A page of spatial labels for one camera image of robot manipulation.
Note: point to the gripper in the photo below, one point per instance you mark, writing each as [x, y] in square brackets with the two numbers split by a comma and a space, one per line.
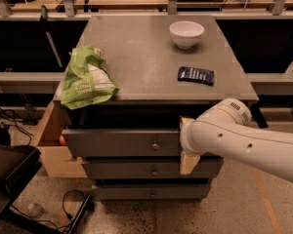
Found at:
[186, 136]

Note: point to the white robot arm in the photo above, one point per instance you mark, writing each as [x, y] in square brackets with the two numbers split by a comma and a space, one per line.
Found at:
[223, 130]

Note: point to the grey bottom drawer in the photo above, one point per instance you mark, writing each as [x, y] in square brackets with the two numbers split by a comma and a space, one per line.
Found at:
[151, 192]

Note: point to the grey middle drawer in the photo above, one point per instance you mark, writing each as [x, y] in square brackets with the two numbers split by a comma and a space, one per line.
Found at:
[149, 168]

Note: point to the grey drawer cabinet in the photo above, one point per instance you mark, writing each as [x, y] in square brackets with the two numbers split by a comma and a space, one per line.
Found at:
[144, 62]

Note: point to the dark blue snack packet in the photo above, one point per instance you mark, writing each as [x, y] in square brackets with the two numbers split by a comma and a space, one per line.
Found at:
[196, 75]

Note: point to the orange ball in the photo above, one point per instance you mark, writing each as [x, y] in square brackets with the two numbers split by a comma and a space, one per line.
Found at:
[62, 141]

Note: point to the white ceramic bowl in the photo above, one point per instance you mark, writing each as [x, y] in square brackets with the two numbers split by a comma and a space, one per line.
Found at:
[185, 34]

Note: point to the green chip bag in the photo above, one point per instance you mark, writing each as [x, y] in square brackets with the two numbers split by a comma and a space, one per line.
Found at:
[86, 81]

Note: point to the wooden box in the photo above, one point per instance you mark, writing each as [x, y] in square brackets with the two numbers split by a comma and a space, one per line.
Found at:
[56, 158]

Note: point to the black bin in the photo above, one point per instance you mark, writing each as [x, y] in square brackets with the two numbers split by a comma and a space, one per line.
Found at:
[18, 165]

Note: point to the metal rail frame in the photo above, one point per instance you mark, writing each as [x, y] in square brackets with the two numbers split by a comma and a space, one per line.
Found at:
[146, 7]

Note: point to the green handled tool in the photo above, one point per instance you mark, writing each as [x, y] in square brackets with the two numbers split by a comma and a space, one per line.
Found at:
[44, 21]

